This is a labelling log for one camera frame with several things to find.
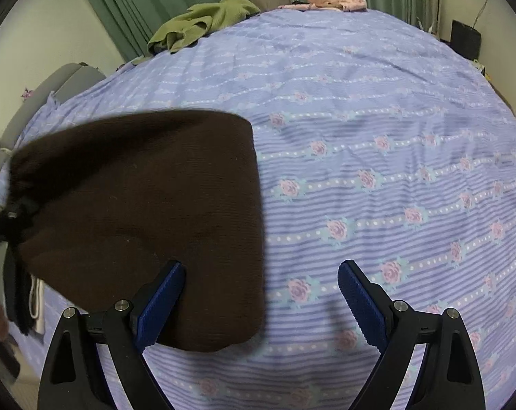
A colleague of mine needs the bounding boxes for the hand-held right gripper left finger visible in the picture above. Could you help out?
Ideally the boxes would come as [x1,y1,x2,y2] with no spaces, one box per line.
[38,260,187,410]

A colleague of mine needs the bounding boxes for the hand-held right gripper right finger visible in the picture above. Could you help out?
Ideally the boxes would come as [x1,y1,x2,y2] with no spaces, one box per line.
[338,260,486,410]

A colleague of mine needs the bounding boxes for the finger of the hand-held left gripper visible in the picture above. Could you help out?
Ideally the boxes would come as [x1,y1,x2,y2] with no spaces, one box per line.
[0,204,34,261]

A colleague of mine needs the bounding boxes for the dark brown pants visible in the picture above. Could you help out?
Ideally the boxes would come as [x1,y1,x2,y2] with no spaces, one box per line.
[5,110,267,353]

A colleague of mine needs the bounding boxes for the white folded garment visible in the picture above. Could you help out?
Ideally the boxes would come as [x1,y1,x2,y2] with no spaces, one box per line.
[29,277,47,334]

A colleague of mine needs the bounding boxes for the black folded garment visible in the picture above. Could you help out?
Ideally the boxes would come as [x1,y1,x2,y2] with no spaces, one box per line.
[2,245,33,336]

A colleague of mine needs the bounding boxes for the grey padded headboard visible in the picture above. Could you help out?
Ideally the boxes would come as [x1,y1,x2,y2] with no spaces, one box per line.
[0,63,107,206]

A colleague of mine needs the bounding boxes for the blue floral bed sheet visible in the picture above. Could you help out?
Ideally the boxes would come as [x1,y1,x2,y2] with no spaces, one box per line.
[0,6,516,410]

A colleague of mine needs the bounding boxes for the olive green garment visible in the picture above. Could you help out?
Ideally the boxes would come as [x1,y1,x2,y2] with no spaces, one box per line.
[147,0,261,54]

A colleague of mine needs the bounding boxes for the black floor appliance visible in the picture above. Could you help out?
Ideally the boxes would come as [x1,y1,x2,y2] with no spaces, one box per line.
[450,19,481,58]

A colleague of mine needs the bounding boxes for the pink printed garment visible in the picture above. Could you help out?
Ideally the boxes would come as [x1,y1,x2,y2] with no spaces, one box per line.
[279,0,367,13]

